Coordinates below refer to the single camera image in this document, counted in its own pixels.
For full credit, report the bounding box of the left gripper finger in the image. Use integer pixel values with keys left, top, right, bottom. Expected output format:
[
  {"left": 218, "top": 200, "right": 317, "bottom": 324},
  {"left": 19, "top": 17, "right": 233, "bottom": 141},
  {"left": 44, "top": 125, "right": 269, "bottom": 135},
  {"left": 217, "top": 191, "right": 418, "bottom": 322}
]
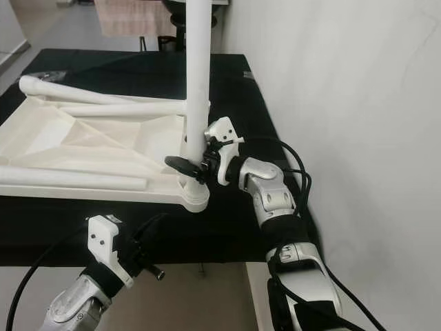
[{"left": 134, "top": 212, "right": 170, "bottom": 242}]

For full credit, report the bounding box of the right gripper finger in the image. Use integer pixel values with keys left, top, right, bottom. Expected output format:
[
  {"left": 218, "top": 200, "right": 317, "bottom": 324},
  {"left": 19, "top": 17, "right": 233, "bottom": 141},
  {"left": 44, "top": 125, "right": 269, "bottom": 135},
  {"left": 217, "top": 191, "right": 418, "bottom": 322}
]
[{"left": 164, "top": 155, "right": 204, "bottom": 179}]

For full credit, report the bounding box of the white plastic children table top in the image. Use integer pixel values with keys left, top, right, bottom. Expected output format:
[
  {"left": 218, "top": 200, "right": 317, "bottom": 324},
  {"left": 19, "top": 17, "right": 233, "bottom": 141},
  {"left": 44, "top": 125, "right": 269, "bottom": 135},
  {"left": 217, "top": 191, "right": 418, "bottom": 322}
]
[{"left": 0, "top": 93, "right": 211, "bottom": 213}]

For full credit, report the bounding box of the black tablecloth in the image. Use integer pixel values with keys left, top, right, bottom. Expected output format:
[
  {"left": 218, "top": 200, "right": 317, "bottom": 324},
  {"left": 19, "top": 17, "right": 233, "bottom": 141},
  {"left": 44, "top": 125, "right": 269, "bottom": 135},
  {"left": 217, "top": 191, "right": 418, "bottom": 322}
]
[{"left": 0, "top": 48, "right": 325, "bottom": 268}]

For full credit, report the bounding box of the beige cloth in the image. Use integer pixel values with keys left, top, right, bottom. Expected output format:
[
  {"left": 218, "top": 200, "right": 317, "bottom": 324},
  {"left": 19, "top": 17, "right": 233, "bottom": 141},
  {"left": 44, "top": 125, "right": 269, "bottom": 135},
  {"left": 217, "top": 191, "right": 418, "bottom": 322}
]
[{"left": 95, "top": 0, "right": 176, "bottom": 39}]

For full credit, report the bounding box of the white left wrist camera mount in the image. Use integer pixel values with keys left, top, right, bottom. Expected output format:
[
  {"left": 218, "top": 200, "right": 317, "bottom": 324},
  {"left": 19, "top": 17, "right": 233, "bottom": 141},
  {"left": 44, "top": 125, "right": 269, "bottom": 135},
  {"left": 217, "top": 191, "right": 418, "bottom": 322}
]
[{"left": 86, "top": 215, "right": 135, "bottom": 289}]

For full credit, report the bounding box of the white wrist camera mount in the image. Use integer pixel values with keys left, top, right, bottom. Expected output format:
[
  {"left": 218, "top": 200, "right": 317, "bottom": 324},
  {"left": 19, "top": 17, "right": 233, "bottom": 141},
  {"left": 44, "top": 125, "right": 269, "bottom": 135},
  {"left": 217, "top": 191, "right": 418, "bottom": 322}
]
[
  {"left": 205, "top": 116, "right": 245, "bottom": 187},
  {"left": 86, "top": 215, "right": 135, "bottom": 289}
]

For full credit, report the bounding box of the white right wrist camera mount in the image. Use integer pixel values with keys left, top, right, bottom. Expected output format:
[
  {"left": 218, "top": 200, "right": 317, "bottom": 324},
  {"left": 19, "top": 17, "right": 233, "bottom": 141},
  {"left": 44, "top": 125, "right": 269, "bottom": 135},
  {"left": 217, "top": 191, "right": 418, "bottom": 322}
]
[{"left": 205, "top": 116, "right": 245, "bottom": 187}]

